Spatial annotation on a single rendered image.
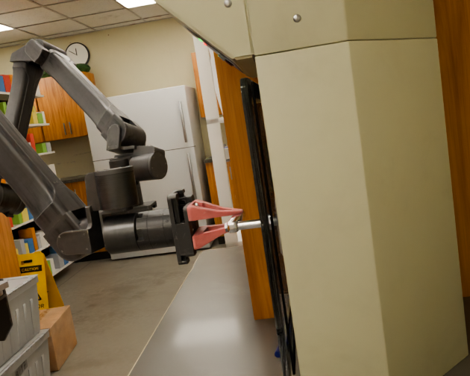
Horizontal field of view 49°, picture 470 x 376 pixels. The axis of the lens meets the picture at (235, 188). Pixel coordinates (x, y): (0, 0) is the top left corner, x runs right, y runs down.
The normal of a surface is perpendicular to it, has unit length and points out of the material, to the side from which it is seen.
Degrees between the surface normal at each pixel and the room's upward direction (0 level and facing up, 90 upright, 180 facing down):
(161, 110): 90
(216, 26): 90
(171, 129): 90
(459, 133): 90
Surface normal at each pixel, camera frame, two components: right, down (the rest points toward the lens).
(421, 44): 0.63, 0.00
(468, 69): -0.09, 0.14
